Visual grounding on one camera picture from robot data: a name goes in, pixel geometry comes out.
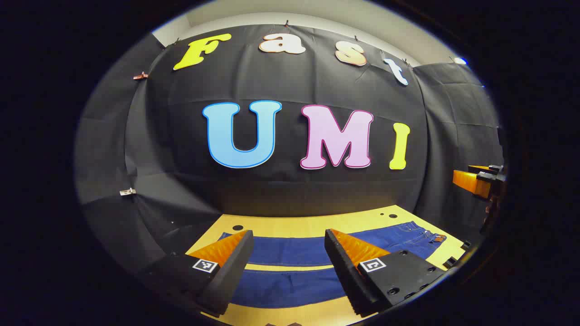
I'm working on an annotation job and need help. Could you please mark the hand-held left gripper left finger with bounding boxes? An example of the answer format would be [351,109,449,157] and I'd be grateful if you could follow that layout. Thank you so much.
[138,230,255,317]

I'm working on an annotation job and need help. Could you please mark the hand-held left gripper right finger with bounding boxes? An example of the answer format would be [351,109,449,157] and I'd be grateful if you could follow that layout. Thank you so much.
[324,228,448,317]

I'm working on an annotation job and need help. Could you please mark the blue denim jeans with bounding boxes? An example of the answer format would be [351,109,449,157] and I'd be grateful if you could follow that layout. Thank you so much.
[217,221,447,309]

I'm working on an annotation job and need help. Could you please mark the black backdrop cloth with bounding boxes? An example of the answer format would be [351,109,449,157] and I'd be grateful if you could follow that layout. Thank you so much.
[75,24,503,272]

